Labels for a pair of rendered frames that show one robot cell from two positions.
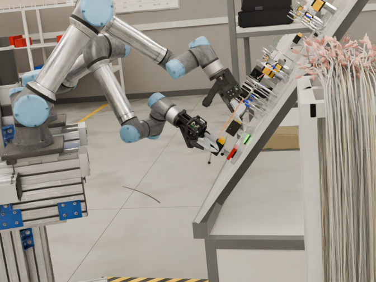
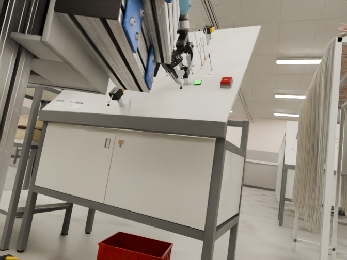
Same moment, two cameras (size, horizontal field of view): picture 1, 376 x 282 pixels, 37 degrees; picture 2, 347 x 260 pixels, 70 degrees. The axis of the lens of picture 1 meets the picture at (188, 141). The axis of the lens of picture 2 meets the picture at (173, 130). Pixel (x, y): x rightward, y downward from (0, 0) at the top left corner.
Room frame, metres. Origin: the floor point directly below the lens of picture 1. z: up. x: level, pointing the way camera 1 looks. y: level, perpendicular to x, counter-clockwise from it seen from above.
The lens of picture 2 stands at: (1.92, 1.07, 0.67)
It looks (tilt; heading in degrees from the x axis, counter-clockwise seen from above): 7 degrees up; 282
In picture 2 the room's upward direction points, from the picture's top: 9 degrees clockwise
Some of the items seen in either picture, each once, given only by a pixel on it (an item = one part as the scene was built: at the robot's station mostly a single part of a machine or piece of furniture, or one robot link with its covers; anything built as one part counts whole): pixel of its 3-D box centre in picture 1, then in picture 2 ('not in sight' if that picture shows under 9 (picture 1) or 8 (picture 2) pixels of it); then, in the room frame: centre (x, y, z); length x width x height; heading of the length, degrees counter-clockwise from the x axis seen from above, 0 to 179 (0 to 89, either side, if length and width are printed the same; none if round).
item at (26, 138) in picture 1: (32, 132); not in sight; (2.14, 0.59, 1.21); 0.15 x 0.15 x 0.10
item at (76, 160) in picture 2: not in sight; (73, 159); (2.76, -0.24, 0.60); 0.55 x 0.02 x 0.39; 166
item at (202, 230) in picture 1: (225, 178); (116, 122); (2.50, -0.16, 0.83); 1.18 x 0.06 x 0.06; 166
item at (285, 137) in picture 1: (273, 145); (37, 128); (3.25, -0.51, 0.76); 0.30 x 0.21 x 0.20; 79
